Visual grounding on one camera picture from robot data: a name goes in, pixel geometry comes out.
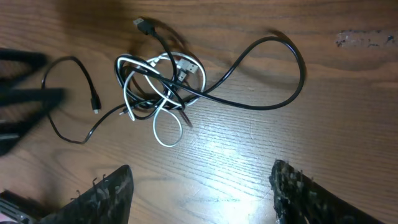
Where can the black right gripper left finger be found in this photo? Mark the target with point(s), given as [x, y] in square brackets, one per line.
[107, 202]

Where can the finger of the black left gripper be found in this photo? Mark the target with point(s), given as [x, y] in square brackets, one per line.
[17, 65]
[22, 109]

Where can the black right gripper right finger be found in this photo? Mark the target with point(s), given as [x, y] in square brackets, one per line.
[299, 199]

